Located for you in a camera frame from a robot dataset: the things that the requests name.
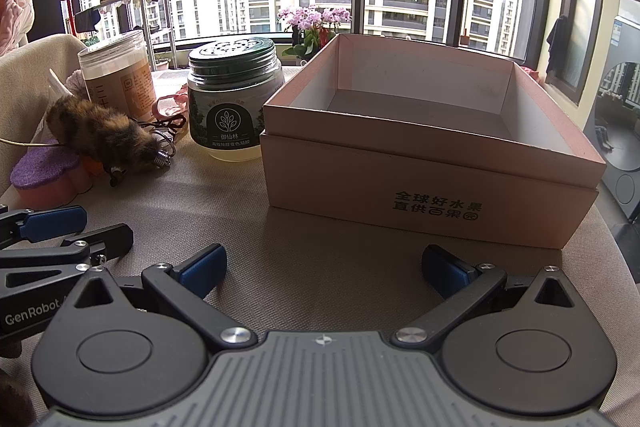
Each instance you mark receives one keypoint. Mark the brown furry plush toy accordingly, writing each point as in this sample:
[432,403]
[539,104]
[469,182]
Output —
[103,134]

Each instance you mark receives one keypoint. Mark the metal shelf rack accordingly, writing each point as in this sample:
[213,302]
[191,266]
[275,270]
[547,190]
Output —
[110,18]

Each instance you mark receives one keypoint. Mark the pink cardboard box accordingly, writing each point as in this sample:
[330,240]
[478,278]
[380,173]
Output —
[429,139]

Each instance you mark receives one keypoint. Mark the dark framed mirror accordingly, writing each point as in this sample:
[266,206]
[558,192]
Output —
[571,43]

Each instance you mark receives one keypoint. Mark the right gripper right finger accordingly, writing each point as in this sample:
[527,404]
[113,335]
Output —
[467,290]

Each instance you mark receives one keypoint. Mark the pink hanging garment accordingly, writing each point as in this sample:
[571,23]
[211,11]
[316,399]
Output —
[16,19]

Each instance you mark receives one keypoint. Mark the potted pink orchid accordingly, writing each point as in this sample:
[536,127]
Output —
[312,28]

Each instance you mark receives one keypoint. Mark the brown cord star ornament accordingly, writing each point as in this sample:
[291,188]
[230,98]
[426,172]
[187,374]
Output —
[166,132]

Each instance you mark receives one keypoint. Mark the purple sponge pad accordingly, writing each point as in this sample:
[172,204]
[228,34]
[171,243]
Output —
[51,177]

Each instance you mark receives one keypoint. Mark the clear lid powder jar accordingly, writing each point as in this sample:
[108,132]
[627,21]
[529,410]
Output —
[117,74]

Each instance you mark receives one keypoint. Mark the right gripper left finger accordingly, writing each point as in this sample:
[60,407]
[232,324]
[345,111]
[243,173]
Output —
[179,291]

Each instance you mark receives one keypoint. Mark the grey washing machine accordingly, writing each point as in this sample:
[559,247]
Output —
[613,123]

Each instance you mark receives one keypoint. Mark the green lid glass jar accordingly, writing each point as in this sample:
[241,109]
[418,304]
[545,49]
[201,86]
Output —
[230,80]

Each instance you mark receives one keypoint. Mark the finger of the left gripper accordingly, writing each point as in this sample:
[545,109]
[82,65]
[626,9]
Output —
[36,226]
[104,244]

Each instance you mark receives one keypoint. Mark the beige sofa blanket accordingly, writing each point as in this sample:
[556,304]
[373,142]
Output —
[26,95]

